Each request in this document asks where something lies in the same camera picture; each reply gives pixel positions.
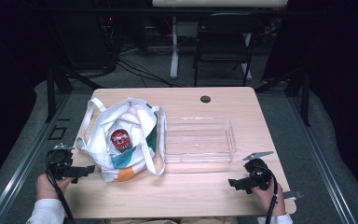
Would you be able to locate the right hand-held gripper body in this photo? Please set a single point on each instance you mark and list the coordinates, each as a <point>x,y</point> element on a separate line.
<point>259,174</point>

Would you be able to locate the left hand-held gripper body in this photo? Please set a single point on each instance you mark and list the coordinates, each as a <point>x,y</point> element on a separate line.
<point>59,158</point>

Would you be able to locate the red can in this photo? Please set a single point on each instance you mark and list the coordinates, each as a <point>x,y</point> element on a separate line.
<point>121,140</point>

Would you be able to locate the clear plastic box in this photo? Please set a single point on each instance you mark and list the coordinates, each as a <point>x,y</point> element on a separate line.
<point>199,140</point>

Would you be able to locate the white tote bag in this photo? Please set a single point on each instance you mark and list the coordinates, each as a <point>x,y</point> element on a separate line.
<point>136,121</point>

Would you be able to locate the person's right hand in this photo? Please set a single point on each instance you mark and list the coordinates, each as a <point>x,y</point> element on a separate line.
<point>265,199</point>

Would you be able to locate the person's left hand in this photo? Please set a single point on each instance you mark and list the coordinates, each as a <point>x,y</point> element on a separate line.
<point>45,188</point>

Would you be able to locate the black metal stand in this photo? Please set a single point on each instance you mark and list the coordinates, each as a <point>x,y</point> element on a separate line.
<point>305,93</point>
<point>51,93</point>

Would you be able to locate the black folding chair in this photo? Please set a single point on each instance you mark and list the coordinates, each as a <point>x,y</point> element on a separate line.
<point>227,40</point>

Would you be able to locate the white background desk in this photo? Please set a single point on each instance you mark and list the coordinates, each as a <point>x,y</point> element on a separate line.
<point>219,3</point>

